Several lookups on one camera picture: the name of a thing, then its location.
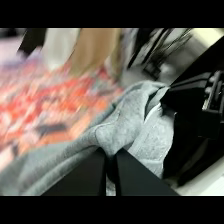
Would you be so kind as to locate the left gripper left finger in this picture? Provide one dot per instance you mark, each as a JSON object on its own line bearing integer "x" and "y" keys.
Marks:
{"x": 83, "y": 180}

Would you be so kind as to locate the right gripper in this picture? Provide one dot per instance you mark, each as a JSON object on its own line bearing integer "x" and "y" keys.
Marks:
{"x": 190, "y": 106}

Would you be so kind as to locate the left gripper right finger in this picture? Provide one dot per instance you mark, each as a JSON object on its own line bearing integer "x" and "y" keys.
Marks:
{"x": 140, "y": 180}

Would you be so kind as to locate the grey garment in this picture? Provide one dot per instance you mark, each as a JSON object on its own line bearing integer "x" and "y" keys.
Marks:
{"x": 133, "y": 123}

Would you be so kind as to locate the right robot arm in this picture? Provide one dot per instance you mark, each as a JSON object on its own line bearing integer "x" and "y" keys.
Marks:
{"x": 200, "y": 63}

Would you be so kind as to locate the white garment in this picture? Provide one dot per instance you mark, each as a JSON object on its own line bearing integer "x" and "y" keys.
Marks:
{"x": 60, "y": 46}

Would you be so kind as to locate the black garment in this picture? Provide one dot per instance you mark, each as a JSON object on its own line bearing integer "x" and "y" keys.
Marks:
{"x": 31, "y": 40}

